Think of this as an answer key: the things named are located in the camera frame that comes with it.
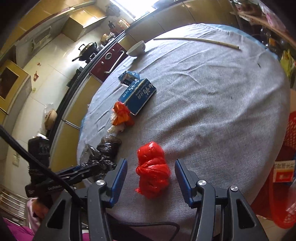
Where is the black plastic bag bundle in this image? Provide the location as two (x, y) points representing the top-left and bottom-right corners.
(79, 135), (122, 179)

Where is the red plastic bag ball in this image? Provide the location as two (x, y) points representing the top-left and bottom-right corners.
(135, 142), (171, 199)

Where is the orange packet with red string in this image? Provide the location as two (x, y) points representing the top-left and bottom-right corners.
(111, 101), (134, 126)

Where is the white paper ball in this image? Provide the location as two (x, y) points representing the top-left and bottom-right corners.
(107, 111), (125, 136)

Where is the white orange medicine box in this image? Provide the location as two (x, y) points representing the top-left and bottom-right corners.
(273, 160), (295, 183)

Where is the left hand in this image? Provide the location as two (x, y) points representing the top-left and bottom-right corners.
(26, 198), (49, 233)

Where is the clay pot on counter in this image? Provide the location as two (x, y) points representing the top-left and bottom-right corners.
(44, 109), (57, 130)

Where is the large blue carton box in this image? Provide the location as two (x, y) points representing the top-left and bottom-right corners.
(118, 78), (157, 115)

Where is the grey tablecloth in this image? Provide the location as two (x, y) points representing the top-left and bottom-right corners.
(77, 24), (290, 240)

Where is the red plastic basket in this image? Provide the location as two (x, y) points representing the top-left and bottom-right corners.
(251, 112), (295, 229)

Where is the small blue white carton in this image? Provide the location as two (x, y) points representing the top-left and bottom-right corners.
(118, 71), (140, 86)

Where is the dark red built-in oven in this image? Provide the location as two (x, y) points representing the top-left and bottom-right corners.
(90, 43), (127, 83)

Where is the white ceramic bowl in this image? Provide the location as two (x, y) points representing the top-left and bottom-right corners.
(126, 41), (145, 57)

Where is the black wok with lid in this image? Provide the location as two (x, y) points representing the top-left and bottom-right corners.
(72, 42), (97, 62)

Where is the long bamboo stick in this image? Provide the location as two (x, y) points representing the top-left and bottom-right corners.
(152, 37), (240, 50)

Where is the metal storage rack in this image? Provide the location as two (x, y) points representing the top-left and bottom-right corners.
(229, 1), (295, 90)

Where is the black cable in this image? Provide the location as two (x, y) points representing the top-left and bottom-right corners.
(0, 124), (181, 241)

